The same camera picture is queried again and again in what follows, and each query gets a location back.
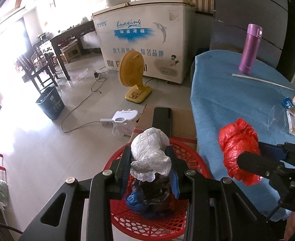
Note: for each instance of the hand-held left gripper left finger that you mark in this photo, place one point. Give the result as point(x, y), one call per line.
point(121, 175)

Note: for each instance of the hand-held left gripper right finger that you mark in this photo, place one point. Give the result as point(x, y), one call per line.
point(175, 188)

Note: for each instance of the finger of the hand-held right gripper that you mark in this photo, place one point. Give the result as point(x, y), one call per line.
point(258, 165)
point(273, 152)

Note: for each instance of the dark plastic bag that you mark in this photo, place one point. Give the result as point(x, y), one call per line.
point(155, 193)

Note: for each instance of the blue plastic bag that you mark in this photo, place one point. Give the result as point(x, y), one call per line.
point(135, 202)

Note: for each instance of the red plastic bag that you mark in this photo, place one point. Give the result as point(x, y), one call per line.
point(238, 140)

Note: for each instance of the long white carton box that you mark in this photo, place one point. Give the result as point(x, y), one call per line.
point(292, 124)

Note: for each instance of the clear plastic wrapper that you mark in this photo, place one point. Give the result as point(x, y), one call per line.
point(273, 116)

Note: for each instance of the white plastic bag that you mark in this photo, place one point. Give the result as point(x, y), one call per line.
point(150, 150)

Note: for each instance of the red plastic mesh basket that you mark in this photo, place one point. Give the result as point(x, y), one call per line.
point(137, 223)

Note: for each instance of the dark blue carton box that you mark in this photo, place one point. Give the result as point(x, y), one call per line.
point(287, 103)

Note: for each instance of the black trash bin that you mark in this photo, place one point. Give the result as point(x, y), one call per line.
point(50, 103)

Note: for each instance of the white power strip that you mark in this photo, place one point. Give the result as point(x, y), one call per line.
point(106, 121)

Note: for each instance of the white plastic appliance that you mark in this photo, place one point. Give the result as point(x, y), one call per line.
point(126, 118)

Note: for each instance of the brown cardboard box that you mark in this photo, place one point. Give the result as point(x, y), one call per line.
point(182, 123)

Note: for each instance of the black rectangular device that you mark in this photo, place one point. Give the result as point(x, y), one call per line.
point(162, 120)

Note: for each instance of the long white plastic tube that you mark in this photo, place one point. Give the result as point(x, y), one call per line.
point(263, 80)

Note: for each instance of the blue tablecloth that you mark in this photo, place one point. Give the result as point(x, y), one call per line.
point(225, 93)

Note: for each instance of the purple thermos bottle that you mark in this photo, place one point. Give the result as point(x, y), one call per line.
point(250, 50)

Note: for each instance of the black power adapter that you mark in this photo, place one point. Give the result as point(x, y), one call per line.
point(96, 74)

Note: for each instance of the yellow table fan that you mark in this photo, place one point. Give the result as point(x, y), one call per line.
point(131, 67)

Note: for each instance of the small wooden stool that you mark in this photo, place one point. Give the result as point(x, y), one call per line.
point(71, 52)

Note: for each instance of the white chest freezer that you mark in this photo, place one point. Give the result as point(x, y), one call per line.
point(147, 45)

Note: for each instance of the dark wooden chair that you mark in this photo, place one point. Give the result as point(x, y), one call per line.
point(40, 67)

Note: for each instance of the dark wooden table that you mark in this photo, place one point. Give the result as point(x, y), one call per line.
point(69, 34)

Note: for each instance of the grey cabinet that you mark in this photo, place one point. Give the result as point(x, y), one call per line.
point(238, 5)

